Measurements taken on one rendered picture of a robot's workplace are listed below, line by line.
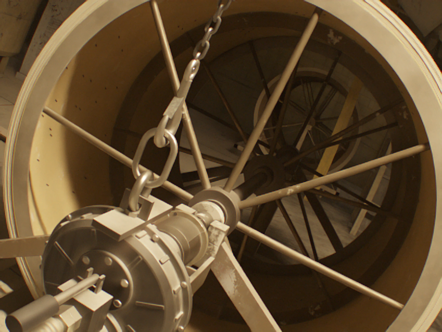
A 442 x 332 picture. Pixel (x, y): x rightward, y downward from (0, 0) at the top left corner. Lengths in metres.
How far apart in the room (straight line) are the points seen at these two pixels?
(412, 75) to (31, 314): 1.32
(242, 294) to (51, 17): 6.65
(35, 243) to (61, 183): 0.61
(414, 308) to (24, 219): 1.42
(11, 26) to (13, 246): 6.05
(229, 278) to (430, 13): 4.53
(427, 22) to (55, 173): 4.36
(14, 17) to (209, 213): 6.41
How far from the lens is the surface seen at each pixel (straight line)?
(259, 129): 1.67
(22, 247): 1.89
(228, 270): 1.59
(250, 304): 1.62
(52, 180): 2.33
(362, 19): 1.66
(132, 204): 0.88
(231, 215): 1.68
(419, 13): 5.78
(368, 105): 11.88
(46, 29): 7.90
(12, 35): 7.81
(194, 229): 1.35
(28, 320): 0.66
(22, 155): 1.99
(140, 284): 0.90
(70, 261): 0.95
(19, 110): 2.00
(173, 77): 1.73
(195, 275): 1.27
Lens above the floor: 1.36
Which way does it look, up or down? 10 degrees down
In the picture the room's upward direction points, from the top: 24 degrees clockwise
